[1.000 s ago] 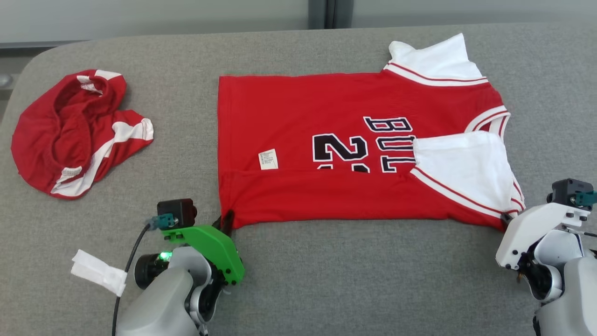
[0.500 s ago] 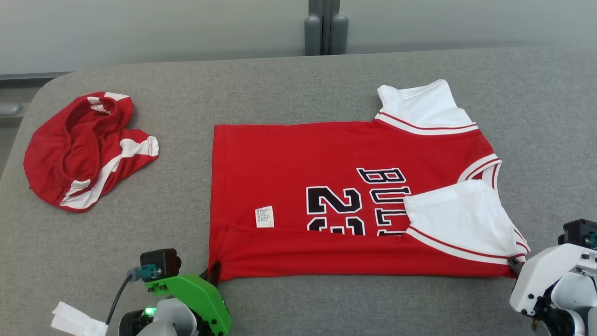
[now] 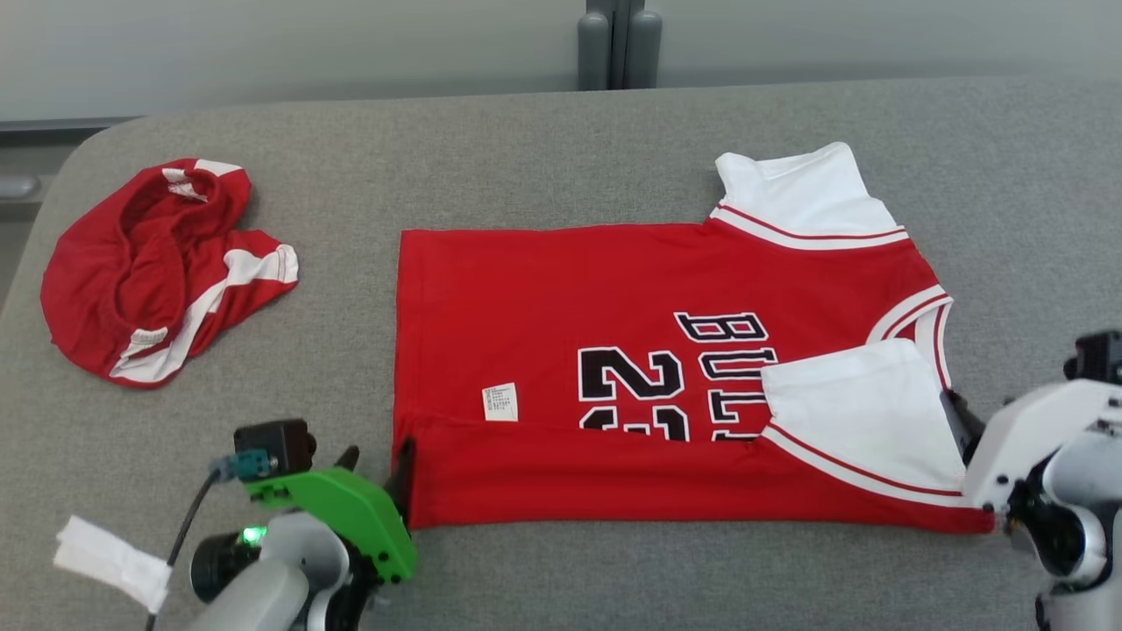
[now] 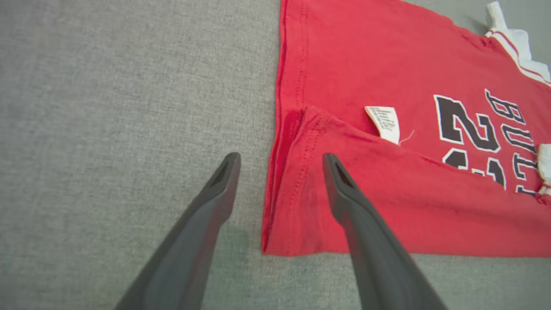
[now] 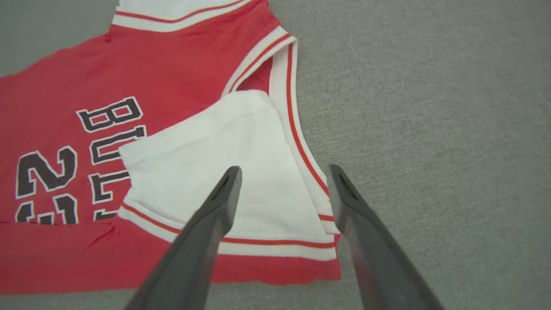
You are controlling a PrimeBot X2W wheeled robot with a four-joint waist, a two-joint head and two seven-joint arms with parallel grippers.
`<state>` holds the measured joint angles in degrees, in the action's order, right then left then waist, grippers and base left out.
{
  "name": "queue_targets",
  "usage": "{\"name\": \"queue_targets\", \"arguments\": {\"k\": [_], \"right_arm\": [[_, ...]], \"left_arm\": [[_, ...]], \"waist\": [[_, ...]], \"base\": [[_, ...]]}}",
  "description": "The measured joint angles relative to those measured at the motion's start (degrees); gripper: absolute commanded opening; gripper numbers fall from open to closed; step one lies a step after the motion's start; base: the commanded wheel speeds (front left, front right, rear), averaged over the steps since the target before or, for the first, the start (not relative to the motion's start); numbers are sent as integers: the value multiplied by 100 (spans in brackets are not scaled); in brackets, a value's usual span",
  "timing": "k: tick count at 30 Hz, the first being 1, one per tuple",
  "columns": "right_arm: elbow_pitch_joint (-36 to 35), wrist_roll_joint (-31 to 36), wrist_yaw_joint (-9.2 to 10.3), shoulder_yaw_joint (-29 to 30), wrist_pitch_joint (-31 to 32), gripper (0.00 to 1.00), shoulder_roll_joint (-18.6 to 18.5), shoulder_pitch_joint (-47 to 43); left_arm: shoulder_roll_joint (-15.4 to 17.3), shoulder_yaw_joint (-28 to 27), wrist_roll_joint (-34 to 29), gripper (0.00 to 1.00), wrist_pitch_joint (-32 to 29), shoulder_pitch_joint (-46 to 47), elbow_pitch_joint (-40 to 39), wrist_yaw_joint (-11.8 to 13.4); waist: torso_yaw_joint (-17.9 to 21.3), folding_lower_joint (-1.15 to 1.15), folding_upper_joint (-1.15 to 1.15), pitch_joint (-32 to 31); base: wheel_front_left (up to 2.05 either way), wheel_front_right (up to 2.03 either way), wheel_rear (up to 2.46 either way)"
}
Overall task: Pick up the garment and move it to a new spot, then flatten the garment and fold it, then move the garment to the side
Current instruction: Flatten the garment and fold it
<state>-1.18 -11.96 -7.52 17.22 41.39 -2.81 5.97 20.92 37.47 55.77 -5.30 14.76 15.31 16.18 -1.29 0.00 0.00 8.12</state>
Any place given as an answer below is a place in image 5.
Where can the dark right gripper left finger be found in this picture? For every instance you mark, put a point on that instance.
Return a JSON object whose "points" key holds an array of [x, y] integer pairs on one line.
{"points": [[202, 241]]}

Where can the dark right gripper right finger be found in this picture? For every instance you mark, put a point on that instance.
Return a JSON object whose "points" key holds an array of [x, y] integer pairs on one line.
{"points": [[370, 249]]}

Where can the red basketball jersey white trim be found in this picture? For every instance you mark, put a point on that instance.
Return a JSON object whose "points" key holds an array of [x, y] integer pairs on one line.
{"points": [[172, 64]]}

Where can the grey fabric sofa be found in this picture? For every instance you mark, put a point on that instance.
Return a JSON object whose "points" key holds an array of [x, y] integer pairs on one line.
{"points": [[430, 107]]}

